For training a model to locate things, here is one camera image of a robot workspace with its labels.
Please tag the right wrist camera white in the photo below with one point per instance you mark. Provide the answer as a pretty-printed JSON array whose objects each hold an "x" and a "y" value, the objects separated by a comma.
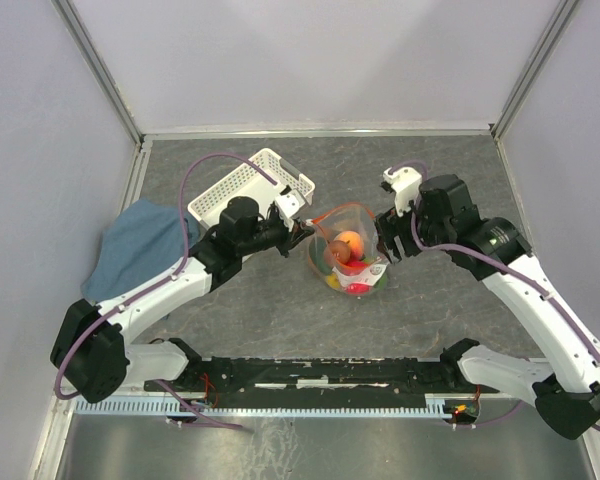
[{"x": 404, "y": 182}]

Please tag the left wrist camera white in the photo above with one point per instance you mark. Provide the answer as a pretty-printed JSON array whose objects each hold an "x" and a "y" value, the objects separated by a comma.
[{"x": 289, "y": 204}]

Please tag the clear zip top bag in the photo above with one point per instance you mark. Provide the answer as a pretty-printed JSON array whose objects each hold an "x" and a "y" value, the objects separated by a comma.
[{"x": 350, "y": 216}]

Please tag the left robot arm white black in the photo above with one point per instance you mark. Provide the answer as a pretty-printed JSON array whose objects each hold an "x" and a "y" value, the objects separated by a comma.
[{"x": 95, "y": 351}]

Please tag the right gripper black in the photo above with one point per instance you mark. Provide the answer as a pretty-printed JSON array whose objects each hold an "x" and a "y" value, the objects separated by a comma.
[{"x": 390, "y": 225}]

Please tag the blue cloth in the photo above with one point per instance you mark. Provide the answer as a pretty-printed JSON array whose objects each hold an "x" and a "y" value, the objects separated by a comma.
[{"x": 140, "y": 251}]

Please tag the light blue cable duct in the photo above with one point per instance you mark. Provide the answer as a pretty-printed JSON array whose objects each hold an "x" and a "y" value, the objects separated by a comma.
[{"x": 168, "y": 406}]

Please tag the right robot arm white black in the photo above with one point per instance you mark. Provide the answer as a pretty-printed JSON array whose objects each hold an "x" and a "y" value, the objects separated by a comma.
[{"x": 438, "y": 214}]

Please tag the green mini watermelon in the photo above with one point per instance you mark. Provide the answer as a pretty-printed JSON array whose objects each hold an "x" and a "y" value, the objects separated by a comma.
[{"x": 381, "y": 282}]

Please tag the white perforated plastic basket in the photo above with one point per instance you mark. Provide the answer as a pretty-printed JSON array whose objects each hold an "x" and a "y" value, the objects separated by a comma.
[{"x": 245, "y": 181}]

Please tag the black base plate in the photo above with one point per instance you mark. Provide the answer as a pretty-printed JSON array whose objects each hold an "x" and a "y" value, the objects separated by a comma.
[{"x": 322, "y": 382}]

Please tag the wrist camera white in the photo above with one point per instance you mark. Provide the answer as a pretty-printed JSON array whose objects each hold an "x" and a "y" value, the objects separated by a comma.
[
  {"x": 289, "y": 204},
  {"x": 404, "y": 182}
]

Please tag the yellow lemon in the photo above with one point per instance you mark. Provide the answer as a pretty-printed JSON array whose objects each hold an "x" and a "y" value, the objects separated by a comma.
[{"x": 333, "y": 282}]

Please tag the pink yellow peach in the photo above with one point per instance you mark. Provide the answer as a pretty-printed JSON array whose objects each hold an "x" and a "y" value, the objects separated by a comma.
[{"x": 354, "y": 241}]

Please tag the brown kiwi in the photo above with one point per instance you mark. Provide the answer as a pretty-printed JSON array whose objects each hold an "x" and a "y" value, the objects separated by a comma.
[{"x": 338, "y": 251}]

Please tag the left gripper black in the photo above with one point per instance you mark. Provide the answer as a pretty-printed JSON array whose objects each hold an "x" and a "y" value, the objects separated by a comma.
[{"x": 298, "y": 234}]

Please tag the dark green avocado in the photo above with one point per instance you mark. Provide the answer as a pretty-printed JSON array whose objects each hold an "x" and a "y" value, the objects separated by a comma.
[{"x": 323, "y": 266}]

